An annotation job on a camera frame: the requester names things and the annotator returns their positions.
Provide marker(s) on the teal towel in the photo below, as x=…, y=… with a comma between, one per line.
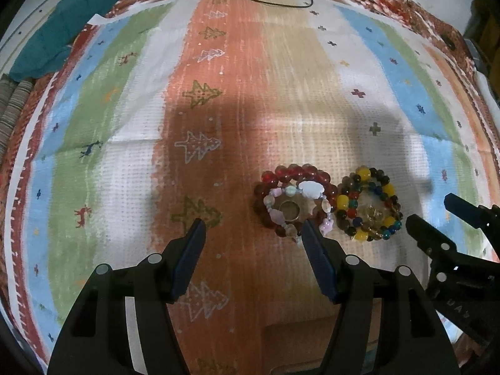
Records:
x=48, y=49

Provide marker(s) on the striped grey pillow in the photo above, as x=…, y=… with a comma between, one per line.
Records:
x=14, y=96

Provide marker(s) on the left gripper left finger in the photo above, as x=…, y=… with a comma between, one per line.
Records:
x=184, y=255

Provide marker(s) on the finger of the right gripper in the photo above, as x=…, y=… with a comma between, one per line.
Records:
x=430, y=240
x=475, y=216

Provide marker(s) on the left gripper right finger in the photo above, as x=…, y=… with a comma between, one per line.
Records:
x=323, y=255

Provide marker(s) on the striped colourful mat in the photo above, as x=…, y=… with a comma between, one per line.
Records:
x=234, y=132

